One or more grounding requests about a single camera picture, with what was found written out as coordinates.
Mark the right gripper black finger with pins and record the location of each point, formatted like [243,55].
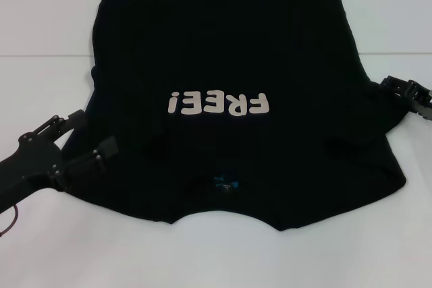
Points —
[391,84]

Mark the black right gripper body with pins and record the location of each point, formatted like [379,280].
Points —
[423,102]

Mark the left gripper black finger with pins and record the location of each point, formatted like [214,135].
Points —
[108,148]
[75,117]

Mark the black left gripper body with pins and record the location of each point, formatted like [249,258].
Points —
[30,166]

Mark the black shirt with FREE print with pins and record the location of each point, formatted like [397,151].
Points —
[216,48]

